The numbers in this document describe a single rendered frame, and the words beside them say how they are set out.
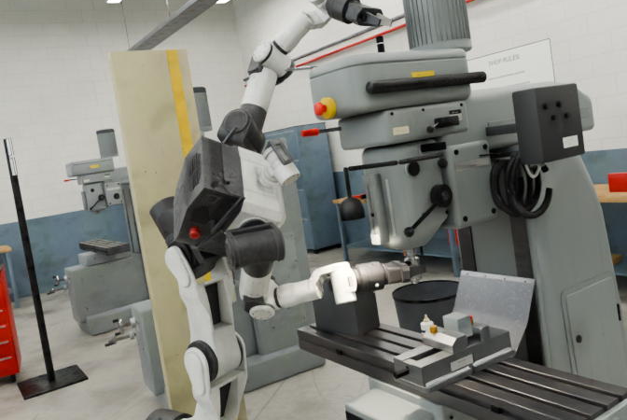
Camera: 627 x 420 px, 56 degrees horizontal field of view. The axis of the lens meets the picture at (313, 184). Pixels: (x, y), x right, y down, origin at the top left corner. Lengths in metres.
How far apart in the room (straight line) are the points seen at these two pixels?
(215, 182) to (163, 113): 1.71
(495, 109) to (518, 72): 4.80
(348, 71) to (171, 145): 1.82
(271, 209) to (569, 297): 1.03
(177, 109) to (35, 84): 7.42
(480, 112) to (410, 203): 0.40
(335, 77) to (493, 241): 0.84
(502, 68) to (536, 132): 5.21
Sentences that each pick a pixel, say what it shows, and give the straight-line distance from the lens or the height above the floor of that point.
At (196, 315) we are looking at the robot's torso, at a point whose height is 1.17.
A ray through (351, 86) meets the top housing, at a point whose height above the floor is 1.80.
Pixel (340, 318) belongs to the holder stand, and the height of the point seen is 1.02.
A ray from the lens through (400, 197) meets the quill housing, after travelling 1.74.
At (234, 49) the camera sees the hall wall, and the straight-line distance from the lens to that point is 11.84.
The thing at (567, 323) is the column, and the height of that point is 0.96.
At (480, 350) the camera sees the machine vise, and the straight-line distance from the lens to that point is 1.81.
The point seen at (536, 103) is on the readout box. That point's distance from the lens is 1.74.
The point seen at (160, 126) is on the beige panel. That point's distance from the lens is 3.30.
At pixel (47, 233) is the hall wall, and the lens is 10.51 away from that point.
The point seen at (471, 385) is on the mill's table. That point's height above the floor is 0.97.
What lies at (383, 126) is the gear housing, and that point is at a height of 1.68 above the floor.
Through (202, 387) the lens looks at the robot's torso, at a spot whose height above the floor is 0.94.
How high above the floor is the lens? 1.66
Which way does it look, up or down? 4 degrees down
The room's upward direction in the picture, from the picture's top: 9 degrees counter-clockwise
